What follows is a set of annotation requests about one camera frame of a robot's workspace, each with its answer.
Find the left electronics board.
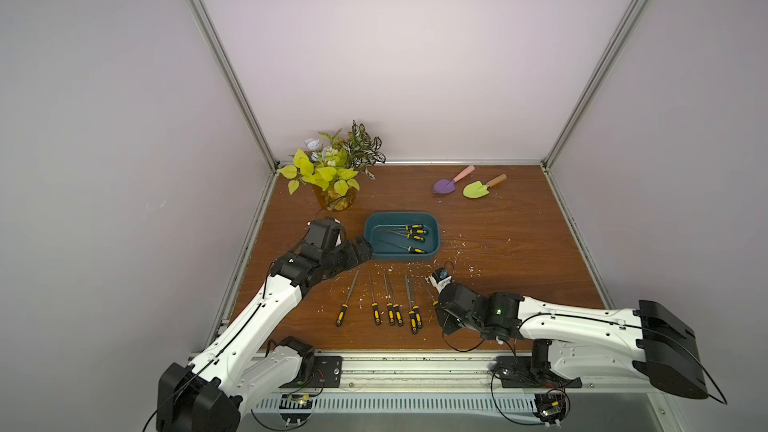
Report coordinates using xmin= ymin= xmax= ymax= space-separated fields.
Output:
xmin=278 ymin=394 xmax=314 ymax=430

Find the teal plastic storage box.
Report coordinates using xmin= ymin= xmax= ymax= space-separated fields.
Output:
xmin=364 ymin=211 xmax=441 ymax=262

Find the electronics board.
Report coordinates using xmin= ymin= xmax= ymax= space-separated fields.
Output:
xmin=278 ymin=394 xmax=314 ymax=430
xmin=533 ymin=394 xmax=569 ymax=428

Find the right electronics board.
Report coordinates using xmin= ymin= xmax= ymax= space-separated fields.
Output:
xmin=533 ymin=394 xmax=569 ymax=428

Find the potted green artificial plant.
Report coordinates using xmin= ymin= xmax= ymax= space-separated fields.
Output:
xmin=277 ymin=121 xmax=386 ymax=212

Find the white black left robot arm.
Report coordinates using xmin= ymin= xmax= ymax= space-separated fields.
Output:
xmin=147 ymin=217 xmax=373 ymax=431

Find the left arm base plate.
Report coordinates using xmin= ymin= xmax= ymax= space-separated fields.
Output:
xmin=278 ymin=355 xmax=343 ymax=390

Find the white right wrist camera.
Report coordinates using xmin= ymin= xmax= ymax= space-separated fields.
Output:
xmin=427 ymin=267 xmax=452 ymax=294

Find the aluminium front rail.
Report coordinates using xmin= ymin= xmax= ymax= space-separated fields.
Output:
xmin=248 ymin=350 xmax=654 ymax=420

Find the eleventh needle file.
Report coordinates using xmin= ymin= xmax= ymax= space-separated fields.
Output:
xmin=382 ymin=224 xmax=426 ymax=231

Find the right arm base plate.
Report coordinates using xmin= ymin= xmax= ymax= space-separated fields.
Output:
xmin=491 ymin=339 xmax=583 ymax=389

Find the purple toy shovel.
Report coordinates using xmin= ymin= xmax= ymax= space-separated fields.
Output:
xmin=432 ymin=165 xmax=475 ymax=195

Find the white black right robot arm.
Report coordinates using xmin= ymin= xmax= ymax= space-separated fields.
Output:
xmin=429 ymin=277 xmax=710 ymax=400

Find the green toy shovel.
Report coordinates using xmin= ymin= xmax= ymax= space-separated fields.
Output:
xmin=462 ymin=174 xmax=507 ymax=199

